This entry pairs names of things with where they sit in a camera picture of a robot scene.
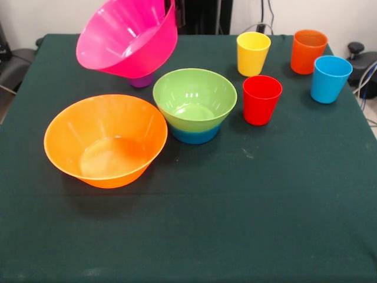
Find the blue cup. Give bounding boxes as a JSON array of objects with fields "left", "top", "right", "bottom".
[{"left": 310, "top": 55, "right": 353, "bottom": 104}]

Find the orange cup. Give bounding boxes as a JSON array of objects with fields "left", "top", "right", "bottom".
[{"left": 290, "top": 29, "right": 329, "bottom": 75}]

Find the blue bowl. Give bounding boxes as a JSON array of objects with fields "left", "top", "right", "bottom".
[{"left": 169, "top": 123, "right": 222, "bottom": 145}]

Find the black equipment box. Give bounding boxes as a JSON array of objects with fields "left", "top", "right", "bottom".
[{"left": 0, "top": 20, "right": 12, "bottom": 60}]

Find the yellow cup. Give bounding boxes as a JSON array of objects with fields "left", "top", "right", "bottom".
[{"left": 236, "top": 31, "right": 272, "bottom": 77}]

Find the dark green table cloth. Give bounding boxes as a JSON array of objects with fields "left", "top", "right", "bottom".
[{"left": 0, "top": 32, "right": 377, "bottom": 283}]

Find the grey metal leg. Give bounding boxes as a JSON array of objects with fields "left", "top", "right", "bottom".
[{"left": 0, "top": 84, "right": 18, "bottom": 96}]

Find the large pink bowl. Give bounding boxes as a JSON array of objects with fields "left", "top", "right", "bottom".
[{"left": 75, "top": 0, "right": 179, "bottom": 80}]

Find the purple cup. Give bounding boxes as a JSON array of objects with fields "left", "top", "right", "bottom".
[{"left": 129, "top": 73, "right": 154, "bottom": 88}]

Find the large orange bowl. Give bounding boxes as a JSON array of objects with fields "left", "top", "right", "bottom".
[{"left": 43, "top": 94, "right": 168, "bottom": 189}]

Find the black round base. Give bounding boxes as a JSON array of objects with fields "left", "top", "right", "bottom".
[
  {"left": 0, "top": 48, "right": 36, "bottom": 86},
  {"left": 349, "top": 51, "right": 377, "bottom": 100}
]

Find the white cable bundle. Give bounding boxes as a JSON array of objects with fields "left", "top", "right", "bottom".
[{"left": 352, "top": 60, "right": 377, "bottom": 101}]

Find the black hanging cable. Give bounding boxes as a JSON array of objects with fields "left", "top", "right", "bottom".
[{"left": 266, "top": 0, "right": 276, "bottom": 35}]

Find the green bowl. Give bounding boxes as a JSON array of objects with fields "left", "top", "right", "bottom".
[{"left": 152, "top": 68, "right": 238, "bottom": 133}]

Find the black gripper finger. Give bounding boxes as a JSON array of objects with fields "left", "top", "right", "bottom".
[{"left": 174, "top": 0, "right": 184, "bottom": 29}]

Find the red cup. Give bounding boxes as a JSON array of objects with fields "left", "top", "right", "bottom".
[{"left": 242, "top": 75, "right": 283, "bottom": 127}]

